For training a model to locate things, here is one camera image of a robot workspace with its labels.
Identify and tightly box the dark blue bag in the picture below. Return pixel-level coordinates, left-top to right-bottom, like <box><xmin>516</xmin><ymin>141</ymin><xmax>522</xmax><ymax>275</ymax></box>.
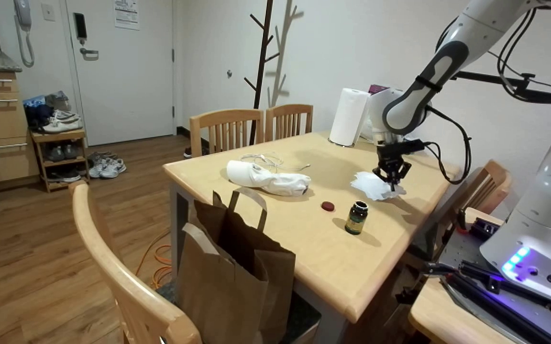
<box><xmin>22</xmin><ymin>93</ymin><xmax>57</xmax><ymax>132</ymax></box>

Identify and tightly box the black camera mount rod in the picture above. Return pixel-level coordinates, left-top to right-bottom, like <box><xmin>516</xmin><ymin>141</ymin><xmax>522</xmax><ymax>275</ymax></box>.
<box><xmin>453</xmin><ymin>67</ymin><xmax>551</xmax><ymax>107</ymax></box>

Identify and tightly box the white door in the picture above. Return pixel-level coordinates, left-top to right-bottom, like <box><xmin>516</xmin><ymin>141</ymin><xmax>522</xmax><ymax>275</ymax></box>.
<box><xmin>62</xmin><ymin>0</ymin><xmax>175</xmax><ymax>147</ymax></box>

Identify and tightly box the dark robot mounting plate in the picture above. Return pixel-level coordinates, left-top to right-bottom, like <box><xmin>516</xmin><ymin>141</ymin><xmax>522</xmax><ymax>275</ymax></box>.
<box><xmin>443</xmin><ymin>256</ymin><xmax>551</xmax><ymax>344</ymax></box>

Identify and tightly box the white sneaker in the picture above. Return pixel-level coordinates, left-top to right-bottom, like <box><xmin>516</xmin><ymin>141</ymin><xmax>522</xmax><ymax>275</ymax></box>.
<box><xmin>97</xmin><ymin>158</ymin><xmax>128</xmax><ymax>181</ymax></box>
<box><xmin>85</xmin><ymin>151</ymin><xmax>118</xmax><ymax>170</ymax></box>

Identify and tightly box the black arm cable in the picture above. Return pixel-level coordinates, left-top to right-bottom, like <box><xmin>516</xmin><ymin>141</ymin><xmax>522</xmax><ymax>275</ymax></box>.
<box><xmin>415</xmin><ymin>103</ymin><xmax>474</xmax><ymax>187</ymax></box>

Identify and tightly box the white wall phone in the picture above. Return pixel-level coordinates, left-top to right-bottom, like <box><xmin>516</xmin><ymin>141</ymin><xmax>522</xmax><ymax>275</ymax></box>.
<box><xmin>11</xmin><ymin>0</ymin><xmax>36</xmax><ymax>69</ymax></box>

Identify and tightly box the black orange bar clamp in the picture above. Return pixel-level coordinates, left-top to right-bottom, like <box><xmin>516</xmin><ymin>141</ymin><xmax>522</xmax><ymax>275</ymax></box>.
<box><xmin>407</xmin><ymin>260</ymin><xmax>481</xmax><ymax>306</ymax></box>
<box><xmin>457</xmin><ymin>210</ymin><xmax>501</xmax><ymax>243</ymax></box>

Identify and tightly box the white sneakers pair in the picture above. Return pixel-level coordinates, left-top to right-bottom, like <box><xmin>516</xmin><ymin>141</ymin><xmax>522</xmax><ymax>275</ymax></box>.
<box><xmin>40</xmin><ymin>109</ymin><xmax>84</xmax><ymax>134</ymax></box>

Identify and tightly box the white paper notice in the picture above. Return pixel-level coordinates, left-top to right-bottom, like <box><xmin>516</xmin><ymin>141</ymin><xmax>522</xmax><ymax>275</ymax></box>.
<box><xmin>110</xmin><ymin>0</ymin><xmax>141</xmax><ymax>30</ymax></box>

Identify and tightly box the white cloth bundle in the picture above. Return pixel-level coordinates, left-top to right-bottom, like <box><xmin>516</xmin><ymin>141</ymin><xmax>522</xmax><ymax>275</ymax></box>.
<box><xmin>223</xmin><ymin>158</ymin><xmax>313</xmax><ymax>197</ymax></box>

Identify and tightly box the light wooden chair curved back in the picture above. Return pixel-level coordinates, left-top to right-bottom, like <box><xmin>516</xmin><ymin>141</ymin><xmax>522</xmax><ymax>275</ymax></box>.
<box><xmin>70</xmin><ymin>179</ymin><xmax>204</xmax><ymax>344</ymax></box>

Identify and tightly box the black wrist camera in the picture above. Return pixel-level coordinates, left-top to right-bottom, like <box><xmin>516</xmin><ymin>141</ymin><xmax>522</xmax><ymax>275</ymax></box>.
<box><xmin>378</xmin><ymin>137</ymin><xmax>428</xmax><ymax>157</ymax></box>

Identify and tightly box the wooden chair beside robot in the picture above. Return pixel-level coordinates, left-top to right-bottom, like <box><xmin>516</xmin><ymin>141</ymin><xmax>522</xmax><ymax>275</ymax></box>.
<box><xmin>415</xmin><ymin>158</ymin><xmax>512</xmax><ymax>256</ymax></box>

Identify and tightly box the dark bottle with label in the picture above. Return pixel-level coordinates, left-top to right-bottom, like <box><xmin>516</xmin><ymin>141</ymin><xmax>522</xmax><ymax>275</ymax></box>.
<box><xmin>342</xmin><ymin>199</ymin><xmax>371</xmax><ymax>237</ymax></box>

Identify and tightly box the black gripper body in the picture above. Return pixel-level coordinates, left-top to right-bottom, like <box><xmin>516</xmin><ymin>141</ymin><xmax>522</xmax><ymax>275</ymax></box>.
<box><xmin>378</xmin><ymin>147</ymin><xmax>413</xmax><ymax>178</ymax></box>

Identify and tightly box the dark shoes pair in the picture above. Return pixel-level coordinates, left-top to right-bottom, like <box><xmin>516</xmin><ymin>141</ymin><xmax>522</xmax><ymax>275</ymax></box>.
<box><xmin>43</xmin><ymin>141</ymin><xmax>82</xmax><ymax>162</ymax></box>

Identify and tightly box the wooden slatted chair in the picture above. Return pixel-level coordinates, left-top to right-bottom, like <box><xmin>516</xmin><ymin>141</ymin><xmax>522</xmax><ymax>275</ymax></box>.
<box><xmin>263</xmin><ymin>101</ymin><xmax>315</xmax><ymax>143</ymax></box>
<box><xmin>187</xmin><ymin>107</ymin><xmax>265</xmax><ymax>158</ymax></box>

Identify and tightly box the wooden shoe rack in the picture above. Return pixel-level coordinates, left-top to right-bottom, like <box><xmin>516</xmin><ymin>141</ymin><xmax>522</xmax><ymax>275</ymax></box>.
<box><xmin>30</xmin><ymin>126</ymin><xmax>89</xmax><ymax>193</ymax></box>

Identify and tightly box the brown paper bag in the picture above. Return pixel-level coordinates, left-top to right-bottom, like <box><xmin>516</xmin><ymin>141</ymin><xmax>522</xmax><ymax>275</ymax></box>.
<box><xmin>177</xmin><ymin>187</ymin><xmax>298</xmax><ymax>344</ymax></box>

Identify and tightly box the black door lock and handle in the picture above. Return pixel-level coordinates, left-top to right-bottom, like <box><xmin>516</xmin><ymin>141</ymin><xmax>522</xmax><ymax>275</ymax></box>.
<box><xmin>72</xmin><ymin>9</ymin><xmax>101</xmax><ymax>63</ymax></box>

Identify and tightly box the dark branch coat rack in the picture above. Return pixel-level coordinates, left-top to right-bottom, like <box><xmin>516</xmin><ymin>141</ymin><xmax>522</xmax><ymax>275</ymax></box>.
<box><xmin>242</xmin><ymin>0</ymin><xmax>283</xmax><ymax>147</ymax></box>

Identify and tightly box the white paper towel roll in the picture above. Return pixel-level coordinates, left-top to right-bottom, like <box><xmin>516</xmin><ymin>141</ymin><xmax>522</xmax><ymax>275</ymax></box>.
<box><xmin>327</xmin><ymin>86</ymin><xmax>371</xmax><ymax>149</ymax></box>

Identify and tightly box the wooden kitchen cabinet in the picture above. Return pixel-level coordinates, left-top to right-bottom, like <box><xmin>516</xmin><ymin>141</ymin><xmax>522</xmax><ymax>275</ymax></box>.
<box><xmin>0</xmin><ymin>59</ymin><xmax>41</xmax><ymax>193</ymax></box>

